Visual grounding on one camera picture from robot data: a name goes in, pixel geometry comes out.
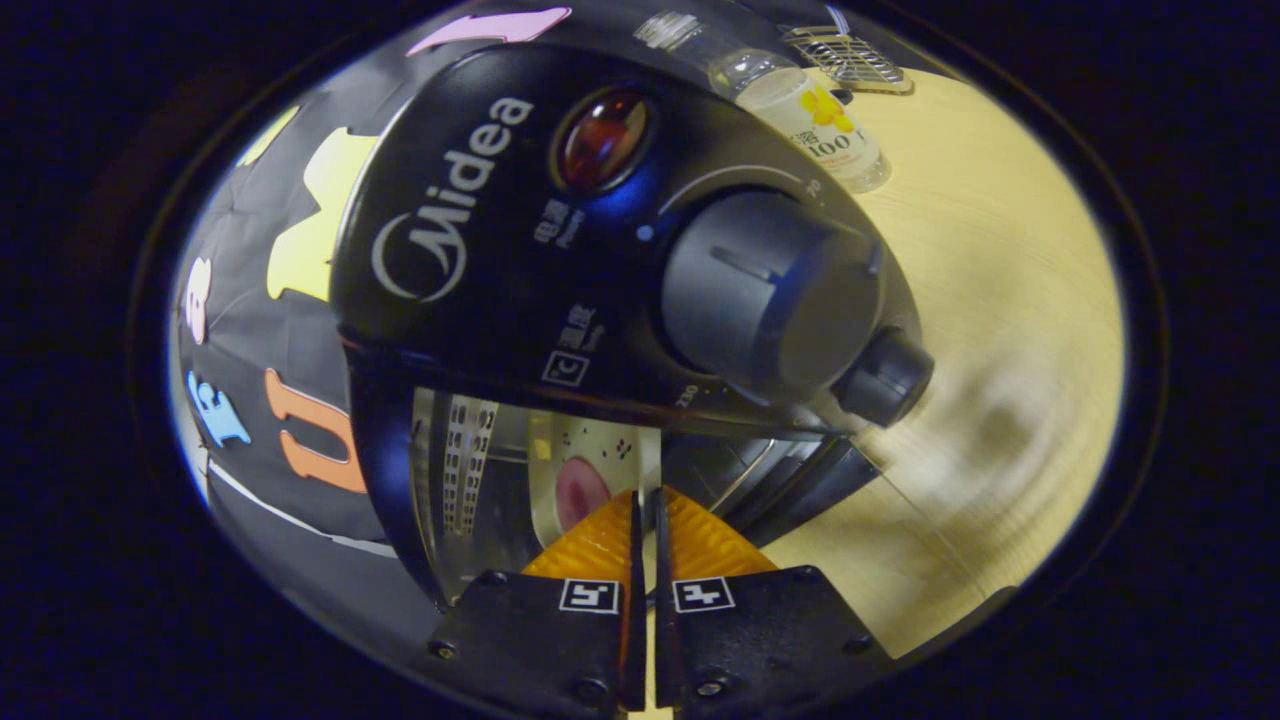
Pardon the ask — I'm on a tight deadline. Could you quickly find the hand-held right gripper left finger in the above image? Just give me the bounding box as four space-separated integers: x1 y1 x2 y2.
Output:
425 488 646 713

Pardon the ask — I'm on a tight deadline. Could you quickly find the red meat slice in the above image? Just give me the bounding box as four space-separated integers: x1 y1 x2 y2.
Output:
555 457 613 534

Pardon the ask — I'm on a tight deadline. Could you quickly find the black electric oven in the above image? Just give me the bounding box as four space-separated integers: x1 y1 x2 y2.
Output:
328 42 936 611

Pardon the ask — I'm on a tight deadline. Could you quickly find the wire mesh holder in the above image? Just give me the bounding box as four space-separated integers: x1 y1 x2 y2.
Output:
782 25 913 96

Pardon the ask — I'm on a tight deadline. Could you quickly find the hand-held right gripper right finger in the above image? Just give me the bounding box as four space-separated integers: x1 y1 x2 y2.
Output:
655 486 896 713

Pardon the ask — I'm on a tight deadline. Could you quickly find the clear plastic bottle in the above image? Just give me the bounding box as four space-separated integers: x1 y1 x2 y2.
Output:
635 10 893 196

